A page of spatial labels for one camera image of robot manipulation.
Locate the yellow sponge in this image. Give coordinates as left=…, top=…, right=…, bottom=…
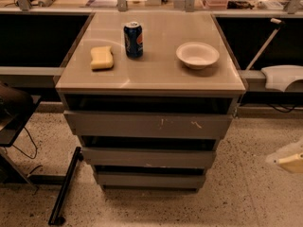
left=90, top=46, right=114, bottom=70

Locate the blue pepsi can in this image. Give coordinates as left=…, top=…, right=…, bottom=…
left=123, top=22, right=143, bottom=59

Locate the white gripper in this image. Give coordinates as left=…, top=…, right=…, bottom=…
left=265, top=138, right=303, bottom=173

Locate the dark chair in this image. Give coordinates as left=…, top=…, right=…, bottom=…
left=0, top=81, right=42, bottom=191

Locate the grey drawer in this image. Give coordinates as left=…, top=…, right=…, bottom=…
left=64, top=111, right=232, bottom=139
left=94, top=172, right=205, bottom=189
left=82, top=148, right=216, bottom=168

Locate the grey bottom drawer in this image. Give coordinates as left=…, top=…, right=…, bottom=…
left=94, top=172, right=205, bottom=189

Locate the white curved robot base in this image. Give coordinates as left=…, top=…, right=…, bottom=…
left=261, top=65, right=303, bottom=92

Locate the white bowl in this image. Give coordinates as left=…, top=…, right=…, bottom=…
left=176, top=42, right=220, bottom=70

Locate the grey top drawer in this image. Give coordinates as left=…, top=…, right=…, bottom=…
left=64, top=111, right=232, bottom=139

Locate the black metal floor bar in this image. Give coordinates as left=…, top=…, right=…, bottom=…
left=48, top=147, right=81, bottom=226

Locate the white stick with tip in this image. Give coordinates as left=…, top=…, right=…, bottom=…
left=246, top=18, right=285, bottom=70

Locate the black floor cable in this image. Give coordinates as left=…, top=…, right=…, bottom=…
left=10, top=126, right=38, bottom=161

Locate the grey drawer cabinet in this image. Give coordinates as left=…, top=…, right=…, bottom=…
left=54, top=10, right=246, bottom=194

